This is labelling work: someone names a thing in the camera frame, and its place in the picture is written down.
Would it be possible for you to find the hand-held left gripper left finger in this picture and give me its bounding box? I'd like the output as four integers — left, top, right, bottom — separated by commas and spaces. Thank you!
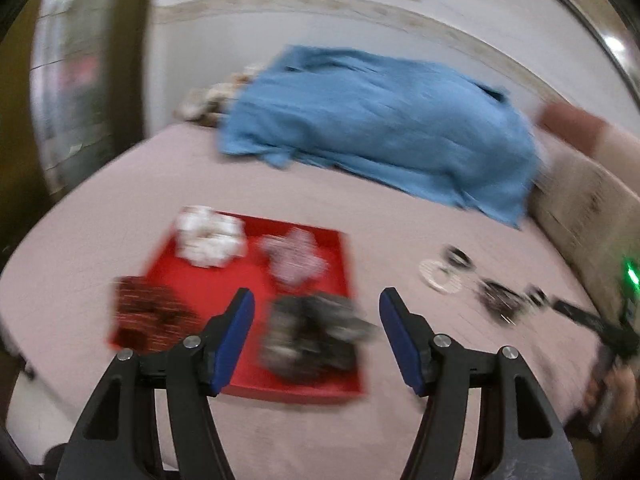
55, 287, 257, 480

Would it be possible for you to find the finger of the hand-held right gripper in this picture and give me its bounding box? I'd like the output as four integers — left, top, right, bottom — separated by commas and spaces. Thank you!
552, 299, 621, 342

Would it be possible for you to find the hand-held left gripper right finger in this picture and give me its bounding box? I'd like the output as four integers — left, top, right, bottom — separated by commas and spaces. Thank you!
378, 287, 583, 480

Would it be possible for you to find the red tray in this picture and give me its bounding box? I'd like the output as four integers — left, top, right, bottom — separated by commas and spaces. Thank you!
107, 210, 366, 406

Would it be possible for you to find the leopard print hair tie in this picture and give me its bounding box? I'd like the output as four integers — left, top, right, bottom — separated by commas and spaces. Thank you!
475, 280, 526, 323

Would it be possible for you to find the person's right hand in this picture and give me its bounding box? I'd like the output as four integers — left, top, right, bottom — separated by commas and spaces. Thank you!
582, 360, 640, 441

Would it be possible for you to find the grey floral scrunchie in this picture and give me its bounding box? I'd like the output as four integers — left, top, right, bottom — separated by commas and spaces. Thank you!
257, 292, 378, 386

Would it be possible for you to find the dark red polka dot scrunchie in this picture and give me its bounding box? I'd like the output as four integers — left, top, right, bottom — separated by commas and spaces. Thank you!
110, 275, 201, 348

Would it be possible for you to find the pink plaid scrunchie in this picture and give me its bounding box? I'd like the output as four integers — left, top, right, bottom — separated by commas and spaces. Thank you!
260, 227, 328, 291

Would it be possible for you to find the white cherry print scrunchie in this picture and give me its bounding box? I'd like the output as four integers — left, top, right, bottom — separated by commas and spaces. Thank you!
172, 205, 248, 268

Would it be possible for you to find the beige patterned cushion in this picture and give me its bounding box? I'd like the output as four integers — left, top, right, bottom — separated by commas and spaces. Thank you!
527, 125, 640, 321

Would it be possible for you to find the pink pillow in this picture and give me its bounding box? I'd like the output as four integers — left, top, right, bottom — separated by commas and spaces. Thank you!
535, 100, 608, 156

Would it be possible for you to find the blue cloth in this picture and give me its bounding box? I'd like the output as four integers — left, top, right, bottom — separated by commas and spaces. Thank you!
216, 44, 546, 231

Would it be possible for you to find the cream floral cloth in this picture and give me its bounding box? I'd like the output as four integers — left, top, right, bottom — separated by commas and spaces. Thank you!
175, 62, 266, 126

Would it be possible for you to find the frosted glass window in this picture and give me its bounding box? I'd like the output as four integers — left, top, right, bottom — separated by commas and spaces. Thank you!
30, 0, 131, 196

